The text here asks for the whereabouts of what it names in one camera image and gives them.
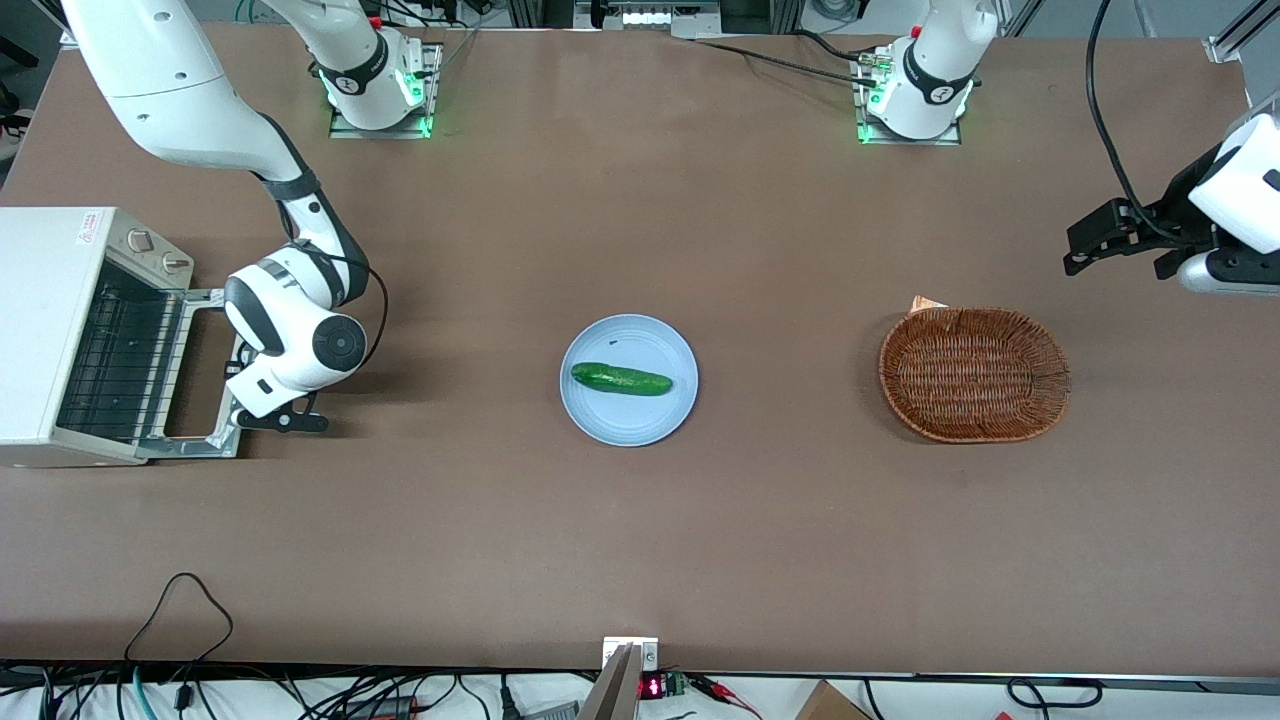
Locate light blue round plate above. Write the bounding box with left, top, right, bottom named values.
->
left=559, top=314, right=699, bottom=448

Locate brown cardboard piece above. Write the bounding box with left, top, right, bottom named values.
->
left=794, top=680, right=873, bottom=720

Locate metal table edge bracket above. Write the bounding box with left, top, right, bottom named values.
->
left=602, top=637, right=660, bottom=672

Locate aluminium frame profile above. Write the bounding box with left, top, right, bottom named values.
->
left=1204, top=0, right=1280, bottom=64

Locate metal wire oven rack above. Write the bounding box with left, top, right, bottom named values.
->
left=58, top=262, right=189, bottom=443

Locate black cable to left gripper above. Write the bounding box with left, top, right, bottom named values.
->
left=1085, top=0, right=1183, bottom=246

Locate grey camera mount bar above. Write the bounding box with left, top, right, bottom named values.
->
left=577, top=644, right=642, bottom=720

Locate white toaster oven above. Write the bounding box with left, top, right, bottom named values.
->
left=0, top=205, right=197, bottom=469

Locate green cucumber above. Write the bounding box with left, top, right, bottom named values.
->
left=571, top=362, right=674, bottom=398

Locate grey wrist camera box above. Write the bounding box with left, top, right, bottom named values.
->
left=1178, top=250, right=1280, bottom=297

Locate grey equipment box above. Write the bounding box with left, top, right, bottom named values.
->
left=573, top=0, right=722, bottom=39

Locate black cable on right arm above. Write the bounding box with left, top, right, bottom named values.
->
left=285, top=232, right=390, bottom=373

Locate oval brown wicker basket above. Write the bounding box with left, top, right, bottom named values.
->
left=878, top=306, right=1073, bottom=444

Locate black cable loop under table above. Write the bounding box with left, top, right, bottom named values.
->
left=1005, top=677, right=1104, bottom=712

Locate black looped cable on table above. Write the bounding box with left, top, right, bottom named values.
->
left=124, top=572, right=234, bottom=663

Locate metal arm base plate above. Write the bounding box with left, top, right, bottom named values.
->
left=853, top=50, right=964, bottom=147
left=329, top=42, right=444, bottom=140

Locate black cable to arm base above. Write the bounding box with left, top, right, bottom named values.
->
left=690, top=30, right=883, bottom=87

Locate glass oven door with handle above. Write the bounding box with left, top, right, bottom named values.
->
left=135, top=287, right=249, bottom=462

